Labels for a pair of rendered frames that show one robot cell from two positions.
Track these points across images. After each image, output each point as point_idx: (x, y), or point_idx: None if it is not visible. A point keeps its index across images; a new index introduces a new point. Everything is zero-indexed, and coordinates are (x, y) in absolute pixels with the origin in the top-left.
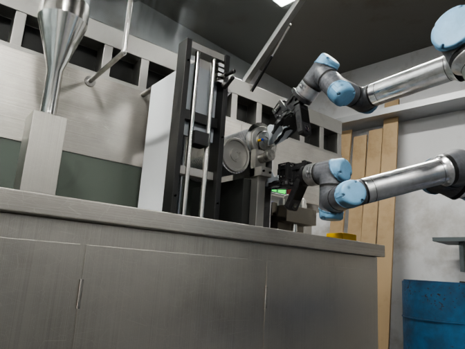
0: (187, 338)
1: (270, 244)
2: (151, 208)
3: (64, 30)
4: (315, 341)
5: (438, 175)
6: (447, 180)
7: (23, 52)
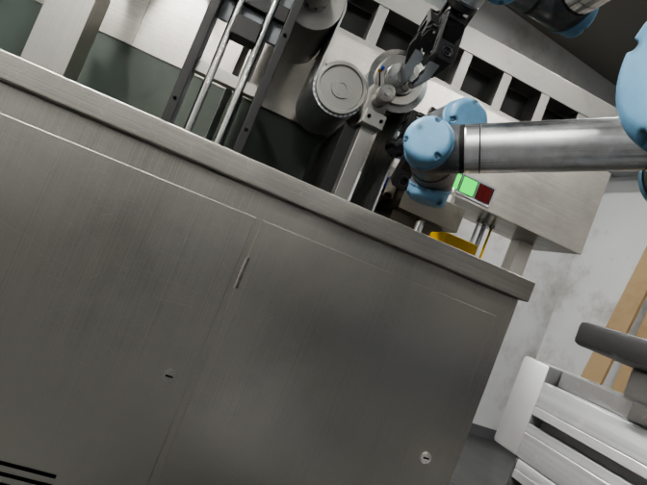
0: (79, 275)
1: (277, 197)
2: (209, 139)
3: None
4: (322, 375)
5: (633, 143)
6: None
7: None
